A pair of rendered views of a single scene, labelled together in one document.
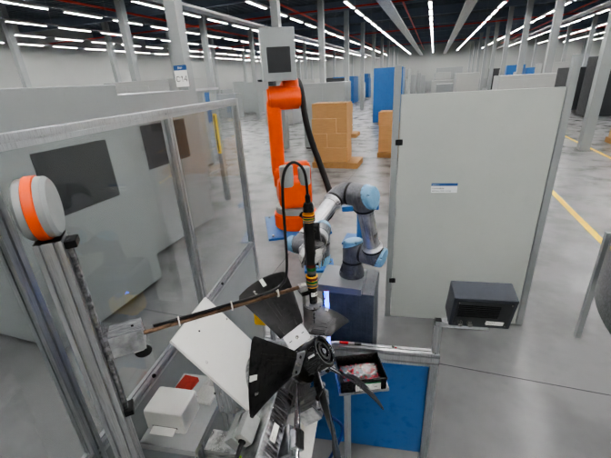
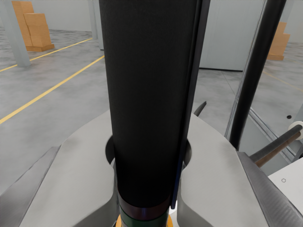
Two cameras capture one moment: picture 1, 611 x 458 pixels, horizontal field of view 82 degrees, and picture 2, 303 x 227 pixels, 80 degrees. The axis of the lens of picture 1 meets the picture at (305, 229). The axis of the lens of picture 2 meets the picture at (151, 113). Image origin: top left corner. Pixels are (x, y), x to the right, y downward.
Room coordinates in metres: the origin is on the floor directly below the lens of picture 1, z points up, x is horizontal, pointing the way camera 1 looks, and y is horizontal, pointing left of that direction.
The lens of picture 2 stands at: (1.18, -0.03, 1.62)
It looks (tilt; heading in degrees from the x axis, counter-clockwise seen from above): 31 degrees down; 168
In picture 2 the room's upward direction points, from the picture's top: 2 degrees clockwise
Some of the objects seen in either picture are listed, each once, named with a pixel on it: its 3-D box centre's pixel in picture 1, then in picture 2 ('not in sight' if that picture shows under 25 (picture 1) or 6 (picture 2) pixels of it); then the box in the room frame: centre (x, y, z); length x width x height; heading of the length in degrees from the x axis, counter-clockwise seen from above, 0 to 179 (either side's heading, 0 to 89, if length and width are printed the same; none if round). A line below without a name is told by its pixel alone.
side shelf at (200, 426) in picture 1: (189, 410); not in sight; (1.11, 0.55, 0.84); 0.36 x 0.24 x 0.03; 168
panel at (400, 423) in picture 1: (348, 402); not in sight; (1.44, -0.18, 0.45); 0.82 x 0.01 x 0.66; 78
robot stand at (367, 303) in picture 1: (352, 343); not in sight; (1.85, -0.26, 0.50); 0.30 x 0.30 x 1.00; 72
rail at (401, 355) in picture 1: (347, 350); not in sight; (1.44, -0.18, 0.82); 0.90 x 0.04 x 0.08; 78
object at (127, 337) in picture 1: (125, 337); not in sight; (0.86, 0.56, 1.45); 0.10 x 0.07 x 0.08; 113
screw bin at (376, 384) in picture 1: (359, 372); not in sight; (1.27, -0.22, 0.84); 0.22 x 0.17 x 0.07; 94
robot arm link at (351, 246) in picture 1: (353, 249); not in sight; (1.85, -0.28, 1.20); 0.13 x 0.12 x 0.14; 52
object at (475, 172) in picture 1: (465, 208); not in sight; (2.68, -1.31, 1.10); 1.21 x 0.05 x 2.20; 78
